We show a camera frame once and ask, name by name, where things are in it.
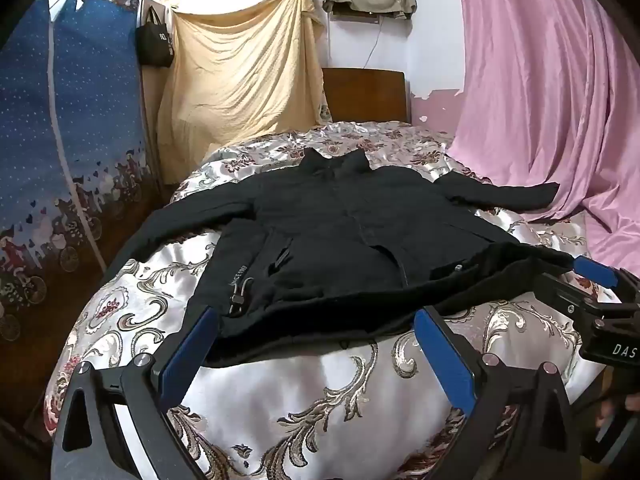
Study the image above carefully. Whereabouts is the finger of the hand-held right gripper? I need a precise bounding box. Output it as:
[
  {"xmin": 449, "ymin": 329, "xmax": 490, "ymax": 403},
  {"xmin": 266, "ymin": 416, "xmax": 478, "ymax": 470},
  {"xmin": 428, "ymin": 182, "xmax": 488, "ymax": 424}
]
[
  {"xmin": 531, "ymin": 270, "xmax": 601, "ymax": 333},
  {"xmin": 574, "ymin": 255, "xmax": 640, "ymax": 306}
]

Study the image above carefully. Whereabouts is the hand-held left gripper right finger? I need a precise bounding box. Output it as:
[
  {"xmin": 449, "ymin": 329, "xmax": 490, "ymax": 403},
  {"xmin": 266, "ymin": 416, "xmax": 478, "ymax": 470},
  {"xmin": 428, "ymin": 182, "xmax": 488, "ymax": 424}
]
[{"xmin": 414, "ymin": 306, "xmax": 583, "ymax": 480}]

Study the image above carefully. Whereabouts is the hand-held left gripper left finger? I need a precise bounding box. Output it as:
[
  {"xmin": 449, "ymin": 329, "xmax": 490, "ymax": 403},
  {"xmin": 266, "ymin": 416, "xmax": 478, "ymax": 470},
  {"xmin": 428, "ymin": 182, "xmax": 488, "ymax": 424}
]
[{"xmin": 51, "ymin": 304, "xmax": 223, "ymax": 480}]

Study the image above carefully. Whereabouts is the pink curtain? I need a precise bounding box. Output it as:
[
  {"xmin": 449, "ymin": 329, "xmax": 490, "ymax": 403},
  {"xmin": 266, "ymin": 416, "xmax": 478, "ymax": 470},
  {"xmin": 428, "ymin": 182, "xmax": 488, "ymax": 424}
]
[{"xmin": 440, "ymin": 0, "xmax": 640, "ymax": 281}]

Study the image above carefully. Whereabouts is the wooden headboard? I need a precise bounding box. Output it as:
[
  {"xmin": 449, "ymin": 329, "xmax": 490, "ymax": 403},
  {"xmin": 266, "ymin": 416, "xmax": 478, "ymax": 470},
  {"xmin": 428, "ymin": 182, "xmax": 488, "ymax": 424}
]
[{"xmin": 320, "ymin": 67, "xmax": 412, "ymax": 126}]

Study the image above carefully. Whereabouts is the blue printed fabric wardrobe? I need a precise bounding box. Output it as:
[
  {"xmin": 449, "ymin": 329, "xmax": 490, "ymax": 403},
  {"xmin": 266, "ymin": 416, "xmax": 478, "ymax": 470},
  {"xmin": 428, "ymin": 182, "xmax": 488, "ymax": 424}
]
[{"xmin": 0, "ymin": 0, "xmax": 161, "ymax": 346}]

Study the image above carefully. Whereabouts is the floral satin bedspread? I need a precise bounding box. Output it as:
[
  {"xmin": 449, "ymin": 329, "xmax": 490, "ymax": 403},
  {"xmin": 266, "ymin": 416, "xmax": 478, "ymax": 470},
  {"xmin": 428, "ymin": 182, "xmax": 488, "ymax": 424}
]
[{"xmin": 44, "ymin": 121, "xmax": 608, "ymax": 480}]

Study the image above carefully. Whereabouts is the black tote bag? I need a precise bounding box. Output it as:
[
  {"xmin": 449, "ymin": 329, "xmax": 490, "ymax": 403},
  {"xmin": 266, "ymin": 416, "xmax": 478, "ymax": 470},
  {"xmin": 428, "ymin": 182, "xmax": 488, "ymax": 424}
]
[{"xmin": 136, "ymin": 6, "xmax": 176, "ymax": 67}]

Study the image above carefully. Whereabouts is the thin wall cable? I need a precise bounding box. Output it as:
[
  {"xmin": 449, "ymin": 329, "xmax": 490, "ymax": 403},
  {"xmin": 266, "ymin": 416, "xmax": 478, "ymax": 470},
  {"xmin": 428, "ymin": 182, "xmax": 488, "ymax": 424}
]
[{"xmin": 363, "ymin": 21, "xmax": 387, "ymax": 69}]

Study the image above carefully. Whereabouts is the black jacket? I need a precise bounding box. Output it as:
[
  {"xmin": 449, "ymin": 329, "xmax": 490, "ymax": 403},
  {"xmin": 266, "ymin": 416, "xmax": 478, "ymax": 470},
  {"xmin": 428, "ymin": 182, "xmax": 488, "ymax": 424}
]
[{"xmin": 102, "ymin": 147, "xmax": 576, "ymax": 368}]

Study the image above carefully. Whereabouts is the yellow hanging cloth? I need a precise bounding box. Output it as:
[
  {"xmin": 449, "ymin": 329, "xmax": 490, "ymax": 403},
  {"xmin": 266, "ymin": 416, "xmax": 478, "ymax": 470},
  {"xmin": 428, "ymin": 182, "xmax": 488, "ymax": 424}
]
[{"xmin": 157, "ymin": 0, "xmax": 328, "ymax": 186}]

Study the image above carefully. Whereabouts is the person's right hand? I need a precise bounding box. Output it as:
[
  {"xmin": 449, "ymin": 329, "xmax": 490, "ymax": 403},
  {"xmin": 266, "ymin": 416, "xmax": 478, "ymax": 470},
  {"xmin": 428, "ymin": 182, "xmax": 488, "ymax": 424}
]
[{"xmin": 597, "ymin": 396, "xmax": 621, "ymax": 428}]

